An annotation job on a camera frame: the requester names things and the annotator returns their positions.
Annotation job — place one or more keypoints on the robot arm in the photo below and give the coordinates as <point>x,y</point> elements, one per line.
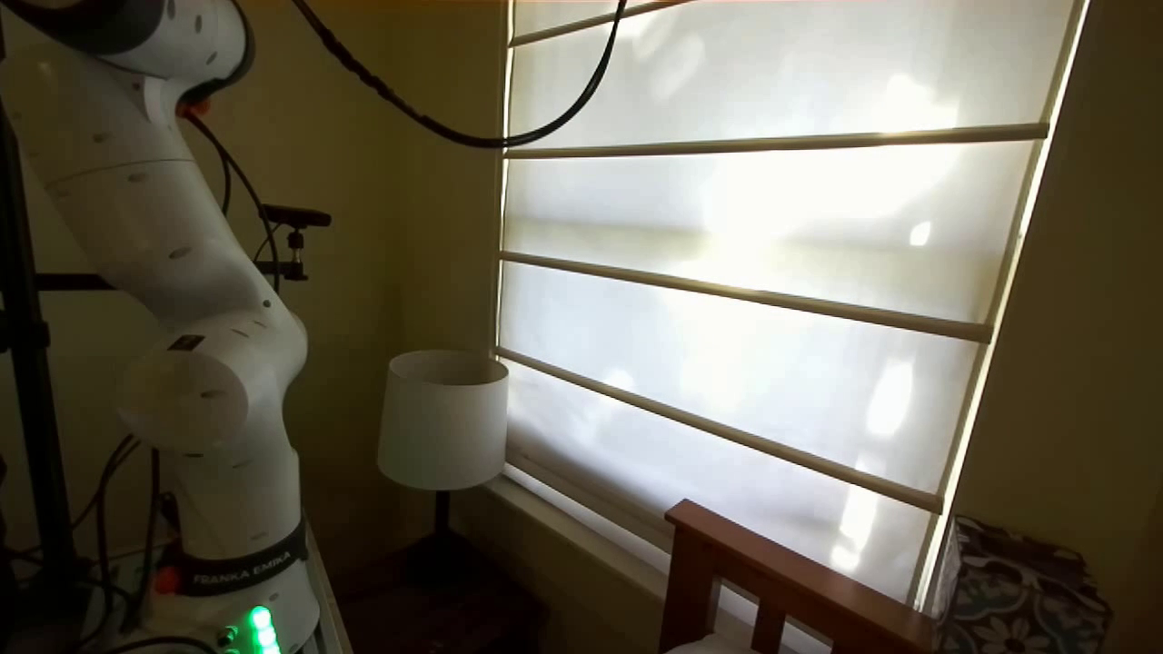
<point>173,272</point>

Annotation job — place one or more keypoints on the white window blinds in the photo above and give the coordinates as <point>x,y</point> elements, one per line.
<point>745,300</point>

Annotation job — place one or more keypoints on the white shade table lamp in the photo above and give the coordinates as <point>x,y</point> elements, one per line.
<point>442,427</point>

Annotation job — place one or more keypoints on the dark wooden side table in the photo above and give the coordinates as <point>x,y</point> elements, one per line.
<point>436,595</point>

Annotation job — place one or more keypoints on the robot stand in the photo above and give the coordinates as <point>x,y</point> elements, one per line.
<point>329,618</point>

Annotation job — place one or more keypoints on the floral patterned tissue box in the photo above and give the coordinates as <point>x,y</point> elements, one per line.
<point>1013,590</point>

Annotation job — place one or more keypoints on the camera on mount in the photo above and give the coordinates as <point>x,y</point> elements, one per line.
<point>293,238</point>

